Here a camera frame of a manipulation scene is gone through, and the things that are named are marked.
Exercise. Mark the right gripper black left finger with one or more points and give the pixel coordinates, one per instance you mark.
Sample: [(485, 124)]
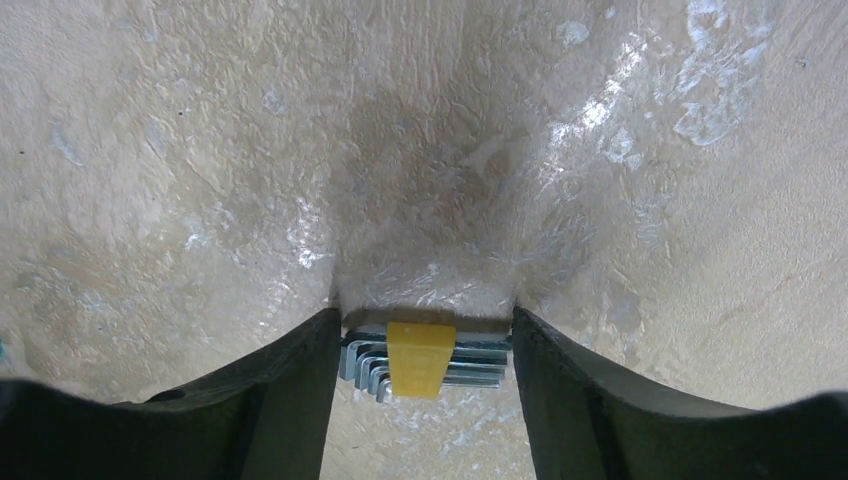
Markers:
[(263, 416)]

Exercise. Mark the yellow clip hex key set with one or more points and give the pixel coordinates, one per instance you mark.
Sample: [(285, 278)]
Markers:
[(418, 360)]

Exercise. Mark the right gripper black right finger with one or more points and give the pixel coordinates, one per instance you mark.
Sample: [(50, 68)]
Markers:
[(588, 417)]

